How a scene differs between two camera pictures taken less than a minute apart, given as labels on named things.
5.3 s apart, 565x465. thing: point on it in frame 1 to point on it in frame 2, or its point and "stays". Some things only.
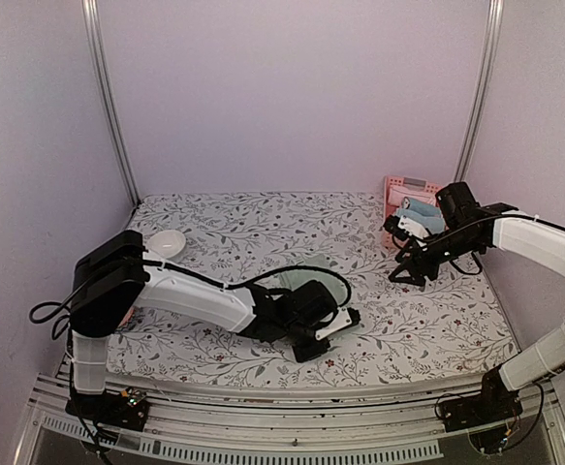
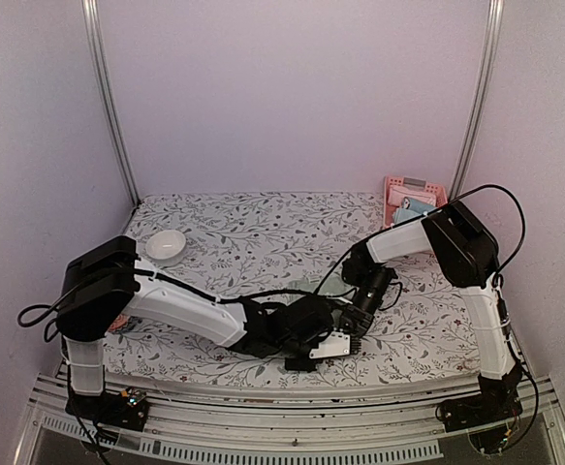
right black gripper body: [458, 245] to [378, 282]
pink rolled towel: [396, 195] stays
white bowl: [166, 243] stays
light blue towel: [428, 215] stays
